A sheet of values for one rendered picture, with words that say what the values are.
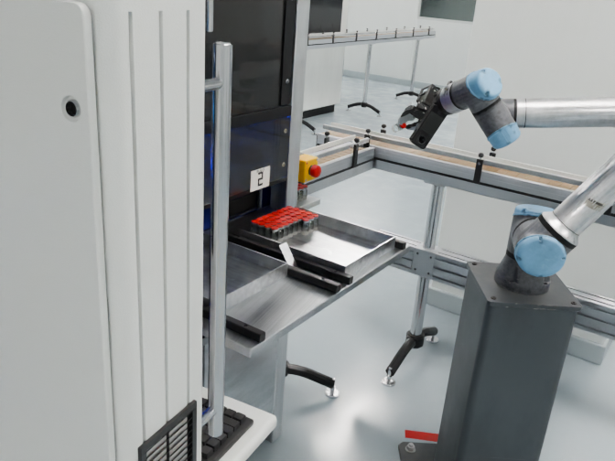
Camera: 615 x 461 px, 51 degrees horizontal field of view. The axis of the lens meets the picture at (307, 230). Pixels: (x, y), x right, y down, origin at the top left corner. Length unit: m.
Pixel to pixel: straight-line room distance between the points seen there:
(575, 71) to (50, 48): 2.49
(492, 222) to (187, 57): 2.54
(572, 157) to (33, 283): 2.51
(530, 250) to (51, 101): 1.25
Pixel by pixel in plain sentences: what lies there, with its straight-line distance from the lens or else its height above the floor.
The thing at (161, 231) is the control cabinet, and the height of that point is 1.28.
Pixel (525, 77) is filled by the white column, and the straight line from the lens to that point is 3.00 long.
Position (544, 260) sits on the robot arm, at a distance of 1.68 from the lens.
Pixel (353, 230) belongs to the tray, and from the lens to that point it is 1.82.
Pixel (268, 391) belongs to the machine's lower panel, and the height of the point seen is 0.24.
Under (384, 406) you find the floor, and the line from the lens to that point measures 2.64.
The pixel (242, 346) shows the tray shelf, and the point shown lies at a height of 0.88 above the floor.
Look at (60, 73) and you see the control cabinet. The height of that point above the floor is 1.46.
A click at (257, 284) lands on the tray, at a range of 1.47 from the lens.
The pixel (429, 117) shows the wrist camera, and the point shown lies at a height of 1.24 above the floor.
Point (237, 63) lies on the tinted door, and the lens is 1.67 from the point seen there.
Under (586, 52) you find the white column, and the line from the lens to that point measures 2.93.
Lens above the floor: 1.57
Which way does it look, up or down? 22 degrees down
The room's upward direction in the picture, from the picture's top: 4 degrees clockwise
